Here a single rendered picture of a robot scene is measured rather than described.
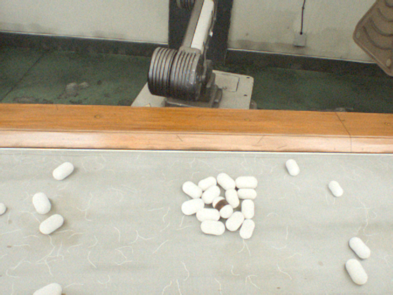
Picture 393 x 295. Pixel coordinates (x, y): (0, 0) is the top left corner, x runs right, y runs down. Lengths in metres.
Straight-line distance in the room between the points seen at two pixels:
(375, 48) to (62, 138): 0.53
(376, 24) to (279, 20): 2.28
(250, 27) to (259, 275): 2.24
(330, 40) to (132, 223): 2.41
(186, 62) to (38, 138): 0.39
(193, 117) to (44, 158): 0.29
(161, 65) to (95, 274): 0.54
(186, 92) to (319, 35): 1.97
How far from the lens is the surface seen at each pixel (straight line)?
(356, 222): 0.60
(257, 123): 0.69
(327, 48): 2.77
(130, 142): 0.64
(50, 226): 0.52
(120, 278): 0.47
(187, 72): 0.83
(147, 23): 2.61
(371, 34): 0.34
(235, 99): 1.31
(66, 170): 0.59
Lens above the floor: 1.16
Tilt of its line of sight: 40 degrees down
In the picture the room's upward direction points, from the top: 6 degrees clockwise
